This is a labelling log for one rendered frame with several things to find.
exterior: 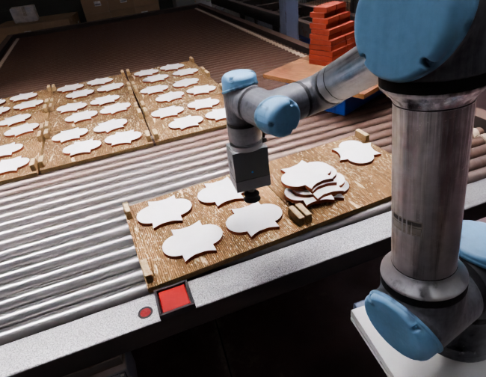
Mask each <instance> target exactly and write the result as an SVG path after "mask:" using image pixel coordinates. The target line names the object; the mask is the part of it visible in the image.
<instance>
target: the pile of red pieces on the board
mask: <svg viewBox="0 0 486 377"><path fill-rule="evenodd" d="M345 8H346V1H331V2H328V3H325V4H321V5H319V6H316V7H314V8H313V12H310V17H312V18H313V22H311V23H310V28H311V34H310V44H309V49H310V53H309V64H317V65H322V66H327V65H328V64H329V63H331V62H333V61H335V60H336V59H337V58H339V57H340V56H342V55H344V54H345V53H346V52H348V51H349V50H351V49H353V48H354V47H355V46H356V42H355V37H354V21H351V20H350V14H351V11H345Z"/></svg>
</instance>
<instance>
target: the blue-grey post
mask: <svg viewBox="0 0 486 377"><path fill-rule="evenodd" d="M279 9H280V33H281V34H285V35H287V36H289V37H293V38H295V39H297V40H299V26H298V0H279Z"/></svg>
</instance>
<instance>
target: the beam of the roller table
mask: <svg viewBox="0 0 486 377"><path fill-rule="evenodd" d="M391 216H392V211H389V212H385V213H383V214H380V215H377V216H375V217H372V218H368V219H366V220H363V221H360V222H357V223H355V224H351V225H348V226H346V227H342V228H340V229H338V230H334V231H331V232H329V233H325V234H322V235H320V236H317V237H314V238H311V239H308V240H305V241H302V242H299V243H297V244H294V245H290V246H288V247H285V248H282V249H280V250H277V251H273V252H271V253H268V254H264V255H262V256H260V257H256V258H253V259H251V260H247V261H244V262H243V263H239V264H236V265H234V266H230V267H227V268H225V269H222V270H219V271H216V272H213V273H210V274H207V275H204V276H202V277H199V278H195V279H193V280H190V281H188V285H189V287H190V290H191V294H192V296H193V299H194V302H195V305H196V309H194V310H190V311H188V312H186V313H182V314H180V315H178V316H175V317H172V318H169V319H166V320H164V321H161V320H160V317H159V312H158V308H157V304H156V299H155V296H154V293H152V294H149V295H146V296H144V297H141V298H137V299H135V300H132V301H128V302H126V303H124V304H120V305H117V306H115V307H111V308H108V309H107V310H103V311H100V312H98V313H94V314H91V315H89V316H86V317H83V318H80V319H77V320H74V321H72V322H68V323H66V324H63V325H59V326H57V327H54V328H50V329H49V330H46V331H42V332H40V333H37V334H33V335H31V336H29V337H25V338H22V339H20V340H16V341H13V342H11V343H8V344H5V345H3V346H0V377H63V376H67V375H69V374H71V373H74V372H77V371H79V370H83V369H84V368H87V367H90V366H93V365H95V364H98V363H101V362H103V361H107V360H108V359H111V358H114V357H117V356H118V355H122V354H124V353H127V352H130V351H132V350H135V349H138V348H141V347H142V346H146V345H148V344H151V343H154V342H156V341H158V340H162V339H164V338H166V337H169V336H172V335H174V334H178V333H180V332H182V331H186V330H188V329H190V328H193V327H196V326H198V325H202V324H203V323H206V322H209V321H212V320H214V319H217V318H220V317H222V316H226V315H227V314H230V313H233V312H236V311H237V310H241V309H243V308H246V307H249V306H251V305H254V304H257V303H260V302H261V301H264V300H267V299H270V298H273V297H275V296H277V295H281V294H283V293H285V292H288V291H291V290H294V289H297V288H299V287H301V286H304V285H307V284H309V283H312V282H315V281H318V280H321V279H322V278H326V277H328V276H331V275H334V274H336V273H339V272H342V271H344V270H346V269H349V268H352V267H355V266H358V265H360V264H362V263H366V262H368V261H370V260H373V259H376V258H379V257H382V256H383V255H386V254H388V253H389V252H390V251H391ZM485 217H486V178H484V179H482V180H478V181H476V182H474V183H470V184H467V191H466V197H465V204H464V217H463V220H471V221H477V220H479V219H481V218H485ZM143 307H151V308H152V309H153V313H152V315H151V316H150V317H148V318H146V319H141V318H139V317H138V311H139V310H140V309H141V308H143Z"/></svg>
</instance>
